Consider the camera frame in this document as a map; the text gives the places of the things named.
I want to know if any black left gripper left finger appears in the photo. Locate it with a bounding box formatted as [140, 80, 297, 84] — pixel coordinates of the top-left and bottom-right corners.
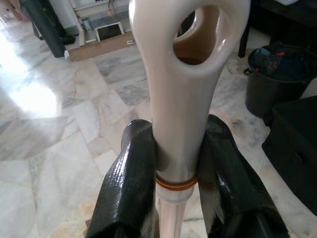
[85, 119, 159, 238]

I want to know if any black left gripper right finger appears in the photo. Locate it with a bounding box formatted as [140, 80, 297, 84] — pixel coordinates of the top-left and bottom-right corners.
[197, 114, 290, 238]

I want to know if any beige broom with ring handle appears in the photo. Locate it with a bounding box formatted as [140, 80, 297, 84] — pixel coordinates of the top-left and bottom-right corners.
[128, 0, 250, 238]

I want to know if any black storage case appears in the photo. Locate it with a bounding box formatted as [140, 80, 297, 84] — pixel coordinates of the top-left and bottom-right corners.
[262, 95, 317, 208]

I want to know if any long flat brown carton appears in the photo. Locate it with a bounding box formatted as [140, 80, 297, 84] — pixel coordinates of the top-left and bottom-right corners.
[66, 31, 136, 63]

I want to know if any white framed tablet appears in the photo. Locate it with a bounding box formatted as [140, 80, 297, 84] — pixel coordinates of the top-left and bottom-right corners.
[95, 21, 124, 43]

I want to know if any grey tumbler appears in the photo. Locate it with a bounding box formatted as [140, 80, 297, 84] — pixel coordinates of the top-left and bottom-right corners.
[82, 16, 91, 33]

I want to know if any dark standing bag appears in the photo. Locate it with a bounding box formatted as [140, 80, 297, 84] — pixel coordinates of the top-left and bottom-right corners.
[24, 0, 76, 59]

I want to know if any black table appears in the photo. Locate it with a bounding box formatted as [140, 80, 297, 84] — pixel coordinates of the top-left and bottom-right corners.
[237, 0, 317, 58]

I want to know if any full black bucket with handle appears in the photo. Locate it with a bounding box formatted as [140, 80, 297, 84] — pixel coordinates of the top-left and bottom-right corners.
[244, 41, 317, 119]

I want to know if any white shelf frame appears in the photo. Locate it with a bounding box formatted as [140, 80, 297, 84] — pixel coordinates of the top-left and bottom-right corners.
[70, 0, 132, 46]

